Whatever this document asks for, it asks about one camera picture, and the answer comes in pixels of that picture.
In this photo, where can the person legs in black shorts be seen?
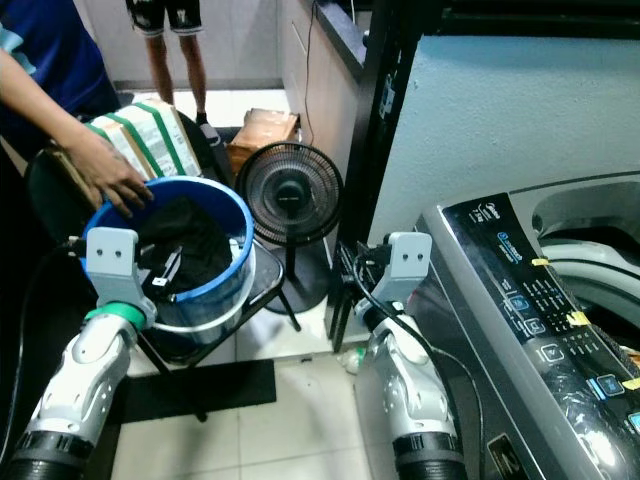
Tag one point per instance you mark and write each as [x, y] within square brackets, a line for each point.
[168, 20]

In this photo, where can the green and white striped bag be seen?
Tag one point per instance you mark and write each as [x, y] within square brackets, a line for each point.
[155, 135]

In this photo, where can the black floor mat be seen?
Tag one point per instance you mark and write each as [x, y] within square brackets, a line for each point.
[210, 390]

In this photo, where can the blue plastic bucket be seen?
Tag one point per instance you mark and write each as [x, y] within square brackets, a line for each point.
[240, 230]

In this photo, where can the brown cardboard box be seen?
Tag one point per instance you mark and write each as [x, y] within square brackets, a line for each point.
[265, 132]

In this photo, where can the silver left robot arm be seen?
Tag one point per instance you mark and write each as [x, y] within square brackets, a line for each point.
[95, 370]

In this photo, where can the bare person hand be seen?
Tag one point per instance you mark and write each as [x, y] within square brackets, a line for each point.
[108, 172]

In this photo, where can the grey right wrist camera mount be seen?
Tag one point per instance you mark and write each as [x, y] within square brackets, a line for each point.
[407, 262]

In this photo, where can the grey top-load washing machine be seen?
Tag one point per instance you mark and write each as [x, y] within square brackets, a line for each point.
[540, 330]

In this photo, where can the black door frame post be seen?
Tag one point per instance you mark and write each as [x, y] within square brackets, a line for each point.
[380, 130]

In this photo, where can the yellow tape piece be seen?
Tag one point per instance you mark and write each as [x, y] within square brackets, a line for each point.
[576, 317]
[631, 383]

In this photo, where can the person torso in blue shirt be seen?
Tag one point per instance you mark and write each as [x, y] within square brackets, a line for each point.
[60, 40]

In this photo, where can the green capped plastic bottle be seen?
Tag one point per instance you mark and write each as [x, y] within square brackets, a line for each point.
[354, 360]

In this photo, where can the beige cabinet with dark counter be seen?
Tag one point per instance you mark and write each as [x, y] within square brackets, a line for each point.
[315, 70]

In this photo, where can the brown flat board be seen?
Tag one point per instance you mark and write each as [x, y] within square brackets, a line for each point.
[65, 165]

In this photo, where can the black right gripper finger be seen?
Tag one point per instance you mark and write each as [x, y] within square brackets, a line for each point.
[348, 272]

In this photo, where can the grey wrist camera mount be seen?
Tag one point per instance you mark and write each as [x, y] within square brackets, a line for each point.
[110, 265]
[407, 262]

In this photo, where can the bare person forearm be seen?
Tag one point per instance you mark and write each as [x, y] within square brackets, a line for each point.
[35, 97]

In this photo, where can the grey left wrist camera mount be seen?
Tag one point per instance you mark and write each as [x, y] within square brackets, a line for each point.
[110, 265]

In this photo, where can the black standing fan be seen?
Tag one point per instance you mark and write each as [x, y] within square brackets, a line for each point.
[290, 192]

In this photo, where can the black clothing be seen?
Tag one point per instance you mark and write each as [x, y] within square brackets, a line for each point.
[200, 230]

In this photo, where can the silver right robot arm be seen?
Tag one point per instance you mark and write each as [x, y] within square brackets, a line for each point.
[410, 390]

